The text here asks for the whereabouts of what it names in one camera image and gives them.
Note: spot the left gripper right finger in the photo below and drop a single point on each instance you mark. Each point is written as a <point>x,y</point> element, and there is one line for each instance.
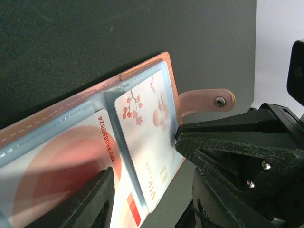
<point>213,206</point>

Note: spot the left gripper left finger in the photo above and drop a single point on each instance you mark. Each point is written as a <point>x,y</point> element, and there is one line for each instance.
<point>89,207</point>

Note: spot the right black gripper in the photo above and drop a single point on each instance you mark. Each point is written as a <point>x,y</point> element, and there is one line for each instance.
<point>255,155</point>

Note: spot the red circle credit card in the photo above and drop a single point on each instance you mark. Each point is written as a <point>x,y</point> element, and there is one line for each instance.
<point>51,169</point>

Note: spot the pink leather card holder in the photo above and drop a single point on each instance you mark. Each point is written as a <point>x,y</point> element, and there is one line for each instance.
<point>59,117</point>

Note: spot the pagoda card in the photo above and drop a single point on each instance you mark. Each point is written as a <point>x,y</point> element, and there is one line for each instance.
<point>148,121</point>

